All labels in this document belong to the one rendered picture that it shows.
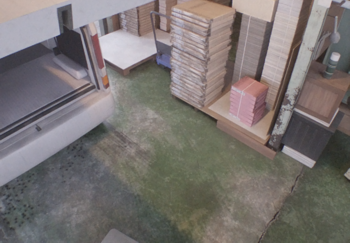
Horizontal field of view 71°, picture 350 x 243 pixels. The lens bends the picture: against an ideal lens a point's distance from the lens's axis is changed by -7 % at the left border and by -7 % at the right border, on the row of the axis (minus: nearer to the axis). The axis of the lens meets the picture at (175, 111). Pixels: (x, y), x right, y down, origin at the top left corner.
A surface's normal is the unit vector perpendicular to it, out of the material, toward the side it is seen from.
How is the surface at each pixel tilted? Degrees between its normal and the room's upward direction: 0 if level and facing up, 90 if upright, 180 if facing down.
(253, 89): 0
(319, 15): 90
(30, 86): 0
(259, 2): 91
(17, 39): 106
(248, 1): 91
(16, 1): 10
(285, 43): 90
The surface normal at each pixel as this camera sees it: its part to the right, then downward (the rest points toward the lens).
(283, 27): -0.68, 0.48
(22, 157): 0.71, 0.41
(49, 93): 0.00, -0.75
